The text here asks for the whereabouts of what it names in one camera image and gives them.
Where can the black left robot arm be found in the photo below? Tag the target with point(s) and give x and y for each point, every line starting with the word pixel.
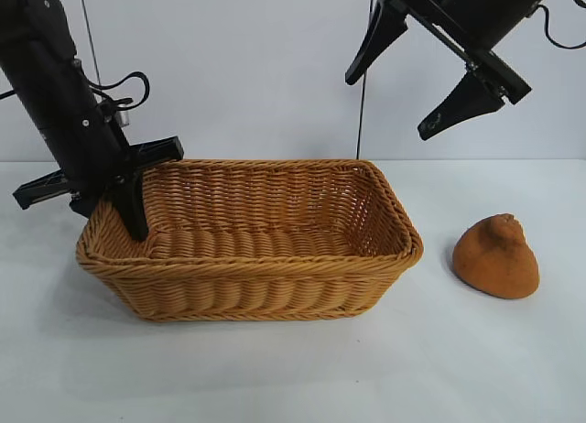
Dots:
pixel 36 15

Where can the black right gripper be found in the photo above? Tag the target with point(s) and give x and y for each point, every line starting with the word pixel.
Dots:
pixel 485 11

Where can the woven wicker basket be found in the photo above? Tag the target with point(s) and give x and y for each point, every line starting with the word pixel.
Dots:
pixel 274 281

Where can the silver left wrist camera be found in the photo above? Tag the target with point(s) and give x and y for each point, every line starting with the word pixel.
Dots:
pixel 123 116

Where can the orange plush fruit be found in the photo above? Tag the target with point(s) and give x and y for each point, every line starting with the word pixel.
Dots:
pixel 496 263

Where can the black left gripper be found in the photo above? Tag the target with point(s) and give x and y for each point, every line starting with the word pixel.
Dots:
pixel 68 121

